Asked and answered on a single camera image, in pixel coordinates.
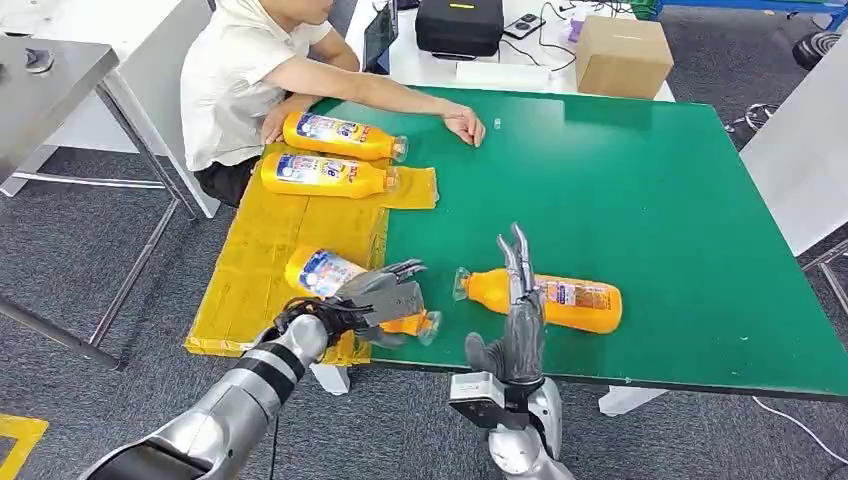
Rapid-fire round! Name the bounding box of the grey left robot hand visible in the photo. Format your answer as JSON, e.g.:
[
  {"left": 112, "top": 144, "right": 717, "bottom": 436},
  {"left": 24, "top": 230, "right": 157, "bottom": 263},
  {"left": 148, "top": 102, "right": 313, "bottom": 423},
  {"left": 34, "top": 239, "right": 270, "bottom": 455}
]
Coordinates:
[{"left": 331, "top": 258, "right": 429, "bottom": 350}]

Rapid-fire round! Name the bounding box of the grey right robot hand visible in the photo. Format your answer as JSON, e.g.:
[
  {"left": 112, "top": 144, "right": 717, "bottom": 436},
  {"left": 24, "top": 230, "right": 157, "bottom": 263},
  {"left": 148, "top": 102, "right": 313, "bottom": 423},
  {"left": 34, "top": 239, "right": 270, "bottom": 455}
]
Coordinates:
[{"left": 464, "top": 223, "right": 547, "bottom": 386}]

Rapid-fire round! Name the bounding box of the orange drink bottle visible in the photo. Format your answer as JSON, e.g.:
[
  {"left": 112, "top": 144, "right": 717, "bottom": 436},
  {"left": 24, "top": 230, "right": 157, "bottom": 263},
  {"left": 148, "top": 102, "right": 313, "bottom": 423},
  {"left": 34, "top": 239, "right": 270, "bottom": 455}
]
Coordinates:
[
  {"left": 282, "top": 111, "right": 410, "bottom": 164},
  {"left": 260, "top": 152, "right": 401, "bottom": 201},
  {"left": 284, "top": 246, "right": 443, "bottom": 347},
  {"left": 453, "top": 266, "right": 624, "bottom": 336}
]

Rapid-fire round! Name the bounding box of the white table leg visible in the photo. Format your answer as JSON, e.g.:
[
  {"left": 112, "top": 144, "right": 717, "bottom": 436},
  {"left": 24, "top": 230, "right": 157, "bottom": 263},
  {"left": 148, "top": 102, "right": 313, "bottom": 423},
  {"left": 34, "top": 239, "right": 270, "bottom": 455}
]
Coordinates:
[
  {"left": 309, "top": 362, "right": 352, "bottom": 397},
  {"left": 598, "top": 386, "right": 670, "bottom": 418}
]

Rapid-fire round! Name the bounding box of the yellow sheet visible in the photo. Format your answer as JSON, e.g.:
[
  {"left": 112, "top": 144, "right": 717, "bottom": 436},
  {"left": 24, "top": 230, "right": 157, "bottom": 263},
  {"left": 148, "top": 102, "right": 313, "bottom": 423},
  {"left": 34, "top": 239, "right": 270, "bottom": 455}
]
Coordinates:
[{"left": 184, "top": 142, "right": 440, "bottom": 368}]

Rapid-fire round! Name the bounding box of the green table mat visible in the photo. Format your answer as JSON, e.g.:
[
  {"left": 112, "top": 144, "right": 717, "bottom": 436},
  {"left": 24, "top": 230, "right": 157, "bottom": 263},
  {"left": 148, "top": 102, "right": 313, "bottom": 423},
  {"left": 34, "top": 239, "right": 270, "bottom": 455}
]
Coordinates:
[{"left": 309, "top": 86, "right": 848, "bottom": 400}]

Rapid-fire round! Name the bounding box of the person's right hand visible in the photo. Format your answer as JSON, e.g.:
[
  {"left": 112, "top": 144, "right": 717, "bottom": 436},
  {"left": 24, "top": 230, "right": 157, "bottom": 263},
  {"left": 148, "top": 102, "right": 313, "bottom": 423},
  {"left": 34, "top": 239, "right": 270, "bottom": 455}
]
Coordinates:
[{"left": 442, "top": 105, "right": 487, "bottom": 148}]

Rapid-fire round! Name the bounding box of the person's hand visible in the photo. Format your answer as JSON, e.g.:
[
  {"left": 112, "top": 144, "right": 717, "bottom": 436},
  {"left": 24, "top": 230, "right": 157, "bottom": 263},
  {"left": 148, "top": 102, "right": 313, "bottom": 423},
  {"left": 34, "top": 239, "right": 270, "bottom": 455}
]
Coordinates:
[
  {"left": 260, "top": 99, "right": 299, "bottom": 146},
  {"left": 442, "top": 105, "right": 487, "bottom": 148}
]

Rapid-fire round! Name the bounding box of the person's left hand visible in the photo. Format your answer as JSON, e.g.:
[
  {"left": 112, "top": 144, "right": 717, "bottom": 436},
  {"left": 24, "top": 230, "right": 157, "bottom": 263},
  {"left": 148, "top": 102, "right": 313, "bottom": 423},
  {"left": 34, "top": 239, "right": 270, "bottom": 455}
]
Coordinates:
[{"left": 260, "top": 99, "right": 299, "bottom": 146}]

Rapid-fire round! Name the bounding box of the white desk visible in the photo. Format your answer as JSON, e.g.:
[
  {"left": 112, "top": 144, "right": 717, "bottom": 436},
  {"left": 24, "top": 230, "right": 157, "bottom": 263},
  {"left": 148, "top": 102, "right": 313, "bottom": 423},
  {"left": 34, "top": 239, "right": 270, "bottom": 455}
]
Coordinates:
[{"left": 344, "top": 0, "right": 677, "bottom": 104}]

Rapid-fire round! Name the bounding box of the flat white box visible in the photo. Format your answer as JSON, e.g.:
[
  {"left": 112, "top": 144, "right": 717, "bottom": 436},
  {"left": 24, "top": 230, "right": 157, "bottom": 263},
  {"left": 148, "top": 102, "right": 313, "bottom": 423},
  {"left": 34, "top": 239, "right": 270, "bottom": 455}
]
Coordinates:
[{"left": 454, "top": 61, "right": 552, "bottom": 92}]

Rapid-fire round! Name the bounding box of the person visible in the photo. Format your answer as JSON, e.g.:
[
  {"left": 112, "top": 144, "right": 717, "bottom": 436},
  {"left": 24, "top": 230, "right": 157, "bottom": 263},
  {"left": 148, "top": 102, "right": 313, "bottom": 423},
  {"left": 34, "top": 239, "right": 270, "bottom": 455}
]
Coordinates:
[{"left": 180, "top": 0, "right": 487, "bottom": 208}]

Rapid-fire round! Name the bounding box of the black case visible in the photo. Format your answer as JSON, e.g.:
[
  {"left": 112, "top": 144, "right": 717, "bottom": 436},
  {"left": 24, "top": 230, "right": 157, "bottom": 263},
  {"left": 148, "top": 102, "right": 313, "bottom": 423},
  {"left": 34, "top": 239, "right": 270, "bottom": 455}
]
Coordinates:
[{"left": 415, "top": 0, "right": 505, "bottom": 59}]

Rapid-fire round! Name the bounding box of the cardboard box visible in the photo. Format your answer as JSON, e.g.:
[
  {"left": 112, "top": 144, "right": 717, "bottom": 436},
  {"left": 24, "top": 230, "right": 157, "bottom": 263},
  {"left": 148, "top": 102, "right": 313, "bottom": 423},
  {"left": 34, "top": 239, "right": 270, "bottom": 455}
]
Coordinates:
[{"left": 574, "top": 15, "right": 676, "bottom": 101}]

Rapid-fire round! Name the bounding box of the black power strip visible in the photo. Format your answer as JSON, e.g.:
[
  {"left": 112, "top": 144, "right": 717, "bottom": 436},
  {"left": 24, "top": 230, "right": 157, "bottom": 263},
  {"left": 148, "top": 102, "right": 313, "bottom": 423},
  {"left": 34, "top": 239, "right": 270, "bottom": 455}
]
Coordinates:
[{"left": 502, "top": 13, "right": 547, "bottom": 41}]

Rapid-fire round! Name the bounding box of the pale grey table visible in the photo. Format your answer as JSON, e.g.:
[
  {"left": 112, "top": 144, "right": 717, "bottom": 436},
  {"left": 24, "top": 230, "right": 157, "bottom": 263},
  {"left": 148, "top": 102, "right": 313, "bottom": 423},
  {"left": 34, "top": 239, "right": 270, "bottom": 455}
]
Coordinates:
[{"left": 738, "top": 33, "right": 848, "bottom": 316}]

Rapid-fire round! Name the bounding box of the white table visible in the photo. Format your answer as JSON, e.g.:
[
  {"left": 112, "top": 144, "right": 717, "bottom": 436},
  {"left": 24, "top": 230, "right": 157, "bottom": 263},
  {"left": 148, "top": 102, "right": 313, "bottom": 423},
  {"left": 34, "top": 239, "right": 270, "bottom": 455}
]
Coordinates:
[{"left": 0, "top": 0, "right": 222, "bottom": 220}]

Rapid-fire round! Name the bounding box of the yellow floor tape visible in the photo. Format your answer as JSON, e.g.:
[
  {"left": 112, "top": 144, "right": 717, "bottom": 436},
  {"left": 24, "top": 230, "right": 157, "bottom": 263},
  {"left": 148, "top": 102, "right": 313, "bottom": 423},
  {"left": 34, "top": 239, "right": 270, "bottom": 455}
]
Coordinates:
[{"left": 0, "top": 413, "right": 50, "bottom": 480}]

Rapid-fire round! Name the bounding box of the steel table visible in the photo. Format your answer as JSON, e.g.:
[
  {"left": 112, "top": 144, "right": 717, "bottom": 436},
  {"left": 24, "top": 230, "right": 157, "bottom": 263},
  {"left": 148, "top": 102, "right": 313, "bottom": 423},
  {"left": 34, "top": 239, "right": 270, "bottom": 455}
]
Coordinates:
[{"left": 0, "top": 34, "right": 200, "bottom": 371}]

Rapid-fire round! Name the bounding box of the black wheel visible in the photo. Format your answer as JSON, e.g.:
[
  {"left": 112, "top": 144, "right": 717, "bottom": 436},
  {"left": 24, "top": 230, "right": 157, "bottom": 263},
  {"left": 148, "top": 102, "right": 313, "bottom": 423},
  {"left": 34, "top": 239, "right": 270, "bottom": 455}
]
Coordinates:
[{"left": 792, "top": 31, "right": 846, "bottom": 72}]

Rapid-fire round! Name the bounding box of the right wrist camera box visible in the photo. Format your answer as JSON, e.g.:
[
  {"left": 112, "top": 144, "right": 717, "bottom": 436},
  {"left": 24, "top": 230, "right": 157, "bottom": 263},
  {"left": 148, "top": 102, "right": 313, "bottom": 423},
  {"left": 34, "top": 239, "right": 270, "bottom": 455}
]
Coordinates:
[{"left": 448, "top": 371, "right": 513, "bottom": 432}]

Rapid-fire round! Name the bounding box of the white floor cable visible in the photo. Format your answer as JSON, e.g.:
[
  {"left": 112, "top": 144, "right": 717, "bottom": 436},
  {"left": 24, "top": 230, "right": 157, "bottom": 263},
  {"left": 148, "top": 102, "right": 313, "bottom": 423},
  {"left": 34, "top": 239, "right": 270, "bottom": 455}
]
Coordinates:
[{"left": 751, "top": 394, "right": 848, "bottom": 466}]

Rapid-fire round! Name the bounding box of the black cable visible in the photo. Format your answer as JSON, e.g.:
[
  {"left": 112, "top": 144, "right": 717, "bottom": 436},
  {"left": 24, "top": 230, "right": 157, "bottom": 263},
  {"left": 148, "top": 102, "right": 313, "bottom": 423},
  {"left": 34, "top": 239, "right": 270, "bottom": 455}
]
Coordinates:
[{"left": 500, "top": 1, "right": 578, "bottom": 73}]

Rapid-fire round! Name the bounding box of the coiled cable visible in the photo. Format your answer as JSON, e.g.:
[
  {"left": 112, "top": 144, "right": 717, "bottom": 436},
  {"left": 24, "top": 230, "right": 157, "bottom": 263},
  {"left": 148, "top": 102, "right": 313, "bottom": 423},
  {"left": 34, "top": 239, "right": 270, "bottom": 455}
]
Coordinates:
[{"left": 725, "top": 102, "right": 783, "bottom": 135}]

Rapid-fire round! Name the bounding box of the blue frame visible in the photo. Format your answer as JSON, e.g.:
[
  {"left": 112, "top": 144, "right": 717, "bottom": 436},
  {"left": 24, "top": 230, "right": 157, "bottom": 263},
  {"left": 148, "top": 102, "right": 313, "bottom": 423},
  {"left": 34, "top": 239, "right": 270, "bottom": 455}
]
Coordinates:
[{"left": 652, "top": 0, "right": 848, "bottom": 31}]

